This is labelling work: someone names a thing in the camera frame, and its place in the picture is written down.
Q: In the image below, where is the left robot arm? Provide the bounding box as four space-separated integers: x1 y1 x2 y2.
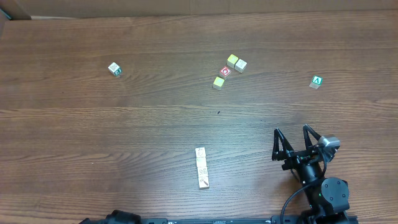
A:
79 210 142 224

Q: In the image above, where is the block with blue side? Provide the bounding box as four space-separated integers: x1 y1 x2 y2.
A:
197 167 208 178

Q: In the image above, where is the green letter block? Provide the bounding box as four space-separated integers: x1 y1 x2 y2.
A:
309 75 323 89

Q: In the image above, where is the red circle block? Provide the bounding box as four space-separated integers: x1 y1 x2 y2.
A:
219 66 231 80

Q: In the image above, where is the yellow block lower cluster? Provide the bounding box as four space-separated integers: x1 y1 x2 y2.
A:
213 77 224 90

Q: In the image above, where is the yellow block cluster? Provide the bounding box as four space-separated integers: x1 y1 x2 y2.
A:
213 77 224 90
226 54 239 68

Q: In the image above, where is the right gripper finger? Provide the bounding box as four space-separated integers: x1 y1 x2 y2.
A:
272 128 294 161
302 124 323 150

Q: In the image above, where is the white block upper cluster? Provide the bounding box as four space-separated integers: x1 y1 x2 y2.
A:
234 58 247 73

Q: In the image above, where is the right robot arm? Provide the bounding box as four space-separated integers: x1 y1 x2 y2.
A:
272 124 358 223

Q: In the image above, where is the block with green side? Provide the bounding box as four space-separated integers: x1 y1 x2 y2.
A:
108 62 122 77

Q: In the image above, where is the yellow block upper cluster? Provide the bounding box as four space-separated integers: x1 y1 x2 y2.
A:
226 54 239 68

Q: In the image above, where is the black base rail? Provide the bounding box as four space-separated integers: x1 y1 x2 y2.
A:
79 215 359 224

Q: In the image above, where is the white patterned block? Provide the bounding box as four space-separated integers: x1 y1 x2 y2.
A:
195 147 206 158

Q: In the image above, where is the white block with brush picture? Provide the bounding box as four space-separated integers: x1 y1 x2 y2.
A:
198 177 210 189

